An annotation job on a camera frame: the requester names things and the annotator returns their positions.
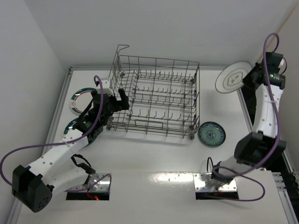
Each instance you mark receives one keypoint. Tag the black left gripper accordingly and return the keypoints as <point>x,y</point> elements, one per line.
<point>112,104</point>

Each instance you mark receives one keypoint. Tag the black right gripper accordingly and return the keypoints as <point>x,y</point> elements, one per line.
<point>253,76</point>

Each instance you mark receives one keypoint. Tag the blue floral green plate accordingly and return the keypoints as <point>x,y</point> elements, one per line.
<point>211,134</point>

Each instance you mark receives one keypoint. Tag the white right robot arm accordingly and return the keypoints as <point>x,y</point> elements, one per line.
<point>262,146</point>

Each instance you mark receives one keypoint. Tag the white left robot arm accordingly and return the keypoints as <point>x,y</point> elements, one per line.
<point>34,185</point>

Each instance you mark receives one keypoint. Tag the white plate green red rim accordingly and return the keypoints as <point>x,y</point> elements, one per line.
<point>81,99</point>

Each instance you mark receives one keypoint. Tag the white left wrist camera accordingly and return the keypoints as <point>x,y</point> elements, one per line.
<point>107,86</point>

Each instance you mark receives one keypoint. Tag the grey wire dish rack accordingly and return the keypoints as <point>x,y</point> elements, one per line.
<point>163,94</point>

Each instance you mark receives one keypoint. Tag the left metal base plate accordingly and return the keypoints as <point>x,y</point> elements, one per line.
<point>96,183</point>

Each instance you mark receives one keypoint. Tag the metal base plate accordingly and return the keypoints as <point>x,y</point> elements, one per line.
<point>96,183</point>
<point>204,184</point>

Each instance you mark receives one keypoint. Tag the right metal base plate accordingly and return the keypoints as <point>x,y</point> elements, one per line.
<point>204,184</point>

